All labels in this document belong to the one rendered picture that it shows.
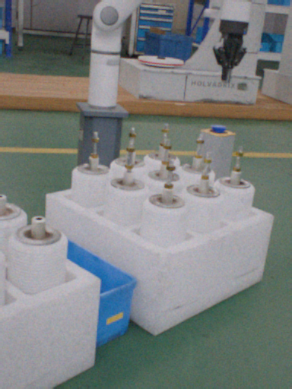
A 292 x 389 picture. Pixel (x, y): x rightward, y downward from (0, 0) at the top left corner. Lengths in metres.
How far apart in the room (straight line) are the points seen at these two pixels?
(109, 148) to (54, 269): 0.89
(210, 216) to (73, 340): 0.40
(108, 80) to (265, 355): 0.97
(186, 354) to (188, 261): 0.18
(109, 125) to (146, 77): 1.61
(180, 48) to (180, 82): 2.46
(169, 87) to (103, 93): 1.68
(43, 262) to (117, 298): 0.22
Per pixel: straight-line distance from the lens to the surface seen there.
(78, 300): 0.88
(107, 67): 1.65
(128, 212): 1.11
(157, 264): 1.01
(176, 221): 1.03
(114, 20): 1.63
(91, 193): 1.19
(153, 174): 1.22
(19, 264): 0.85
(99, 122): 1.66
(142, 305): 1.08
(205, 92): 3.41
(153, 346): 1.06
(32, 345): 0.86
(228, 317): 1.18
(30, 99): 3.09
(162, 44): 5.69
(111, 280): 1.08
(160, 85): 3.29
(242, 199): 1.21
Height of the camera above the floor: 0.62
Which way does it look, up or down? 20 degrees down
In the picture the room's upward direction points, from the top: 6 degrees clockwise
